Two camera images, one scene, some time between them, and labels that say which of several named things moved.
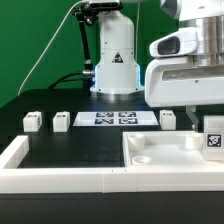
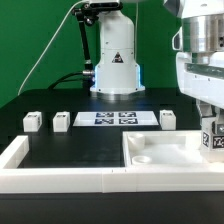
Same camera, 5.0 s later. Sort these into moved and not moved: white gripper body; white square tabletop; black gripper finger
Moved: black gripper finger; white gripper body
Not moved: white square tabletop
